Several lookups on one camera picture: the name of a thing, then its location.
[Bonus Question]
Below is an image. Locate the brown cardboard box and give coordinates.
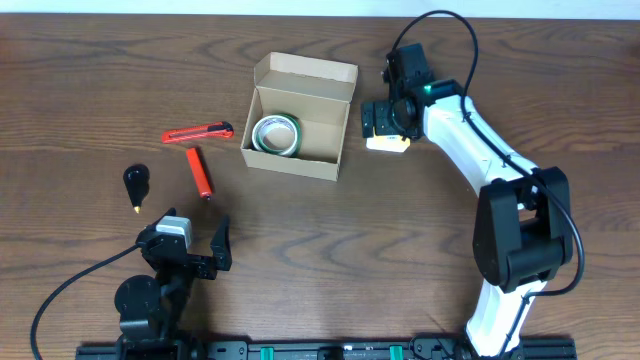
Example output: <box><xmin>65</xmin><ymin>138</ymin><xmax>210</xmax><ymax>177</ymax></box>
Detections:
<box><xmin>241</xmin><ymin>52</ymin><xmax>358</xmax><ymax>181</ymax></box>

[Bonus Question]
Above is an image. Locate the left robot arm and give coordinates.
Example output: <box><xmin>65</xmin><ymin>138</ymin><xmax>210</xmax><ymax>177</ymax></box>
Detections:
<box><xmin>114</xmin><ymin>208</ymin><xmax>232</xmax><ymax>360</ymax></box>

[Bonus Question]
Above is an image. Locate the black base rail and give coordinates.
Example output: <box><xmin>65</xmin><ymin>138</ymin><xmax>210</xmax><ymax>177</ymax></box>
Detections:
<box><xmin>74</xmin><ymin>338</ymin><xmax>576</xmax><ymax>360</ymax></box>

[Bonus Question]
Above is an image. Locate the yellow white sticky note pad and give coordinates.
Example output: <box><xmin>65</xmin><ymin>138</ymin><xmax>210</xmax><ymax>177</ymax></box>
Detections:
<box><xmin>363</xmin><ymin>128</ymin><xmax>411</xmax><ymax>153</ymax></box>

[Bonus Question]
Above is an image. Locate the white tape roll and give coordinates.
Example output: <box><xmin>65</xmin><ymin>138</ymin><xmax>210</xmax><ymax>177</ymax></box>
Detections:
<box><xmin>250</xmin><ymin>114</ymin><xmax>298</xmax><ymax>157</ymax></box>

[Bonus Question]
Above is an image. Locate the right black cable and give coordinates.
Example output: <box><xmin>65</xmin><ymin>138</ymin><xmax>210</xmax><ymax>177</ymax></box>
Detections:
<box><xmin>389</xmin><ymin>9</ymin><xmax>586</xmax><ymax>351</ymax></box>

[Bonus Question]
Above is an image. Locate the red marker pen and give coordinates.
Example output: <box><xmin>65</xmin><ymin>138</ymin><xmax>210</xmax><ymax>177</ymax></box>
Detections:
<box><xmin>186</xmin><ymin>148</ymin><xmax>213</xmax><ymax>200</ymax></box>

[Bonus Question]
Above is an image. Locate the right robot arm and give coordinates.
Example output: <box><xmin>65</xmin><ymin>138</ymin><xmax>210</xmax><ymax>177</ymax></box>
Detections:
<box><xmin>361</xmin><ymin>44</ymin><xmax>577</xmax><ymax>359</ymax></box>

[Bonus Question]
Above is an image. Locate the black bulb-shaped glue pen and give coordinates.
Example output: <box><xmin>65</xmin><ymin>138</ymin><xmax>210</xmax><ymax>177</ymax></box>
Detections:
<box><xmin>123</xmin><ymin>164</ymin><xmax>150</xmax><ymax>214</ymax></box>

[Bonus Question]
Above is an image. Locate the red utility knife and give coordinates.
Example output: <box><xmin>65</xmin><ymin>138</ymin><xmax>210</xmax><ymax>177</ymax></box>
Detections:
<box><xmin>161</xmin><ymin>121</ymin><xmax>234</xmax><ymax>144</ymax></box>

